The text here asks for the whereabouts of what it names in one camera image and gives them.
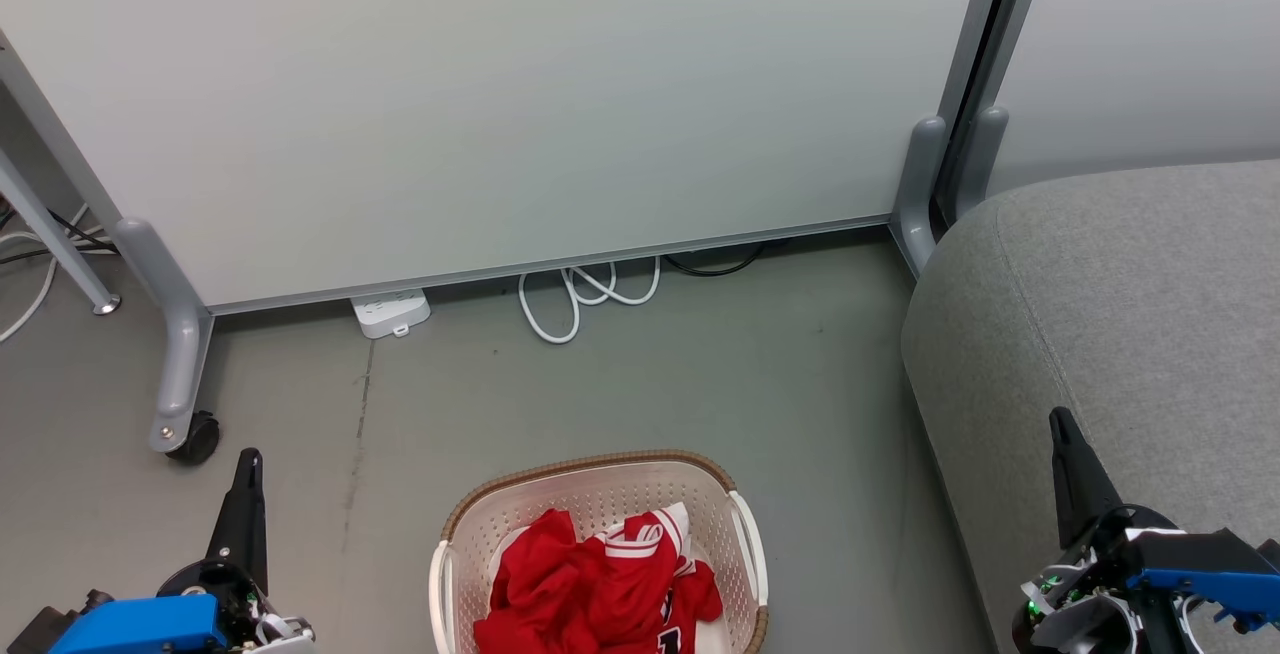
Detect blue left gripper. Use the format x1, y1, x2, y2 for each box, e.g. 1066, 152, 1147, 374
8, 449, 316, 654

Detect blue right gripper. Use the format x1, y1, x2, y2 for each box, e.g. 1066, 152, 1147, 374
1012, 408, 1280, 654

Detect red shorts with white stripes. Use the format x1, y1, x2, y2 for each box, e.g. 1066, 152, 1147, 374
473, 502, 698, 654

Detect grey fabric sofa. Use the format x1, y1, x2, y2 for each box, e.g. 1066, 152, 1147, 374
901, 160, 1280, 654

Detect black caster wheel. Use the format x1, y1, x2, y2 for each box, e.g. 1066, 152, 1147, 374
166, 411, 221, 466

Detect long grey partition foot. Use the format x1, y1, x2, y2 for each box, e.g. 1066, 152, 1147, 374
113, 218, 215, 454

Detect white power strip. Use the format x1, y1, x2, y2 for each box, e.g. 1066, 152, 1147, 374
350, 289, 432, 340

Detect short grey partition foot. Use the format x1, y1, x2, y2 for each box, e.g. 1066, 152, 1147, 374
955, 107, 1009, 220
890, 116, 947, 278

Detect grey metal table leg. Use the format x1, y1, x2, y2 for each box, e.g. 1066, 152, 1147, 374
0, 149, 122, 316

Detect white plastic laundry basket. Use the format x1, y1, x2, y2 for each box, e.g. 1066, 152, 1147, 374
429, 450, 770, 654

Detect large white partition panel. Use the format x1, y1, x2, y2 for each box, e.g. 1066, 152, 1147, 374
0, 0, 1013, 317

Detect long white floor cable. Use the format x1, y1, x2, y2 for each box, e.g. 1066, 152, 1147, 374
0, 204, 111, 343

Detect black floor cable bundle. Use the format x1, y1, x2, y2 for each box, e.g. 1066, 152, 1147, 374
0, 196, 119, 265

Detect coiled white cable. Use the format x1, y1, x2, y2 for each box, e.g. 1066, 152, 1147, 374
517, 256, 663, 345

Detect black floor cable loop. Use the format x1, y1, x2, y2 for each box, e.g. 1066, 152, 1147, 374
664, 241, 791, 278

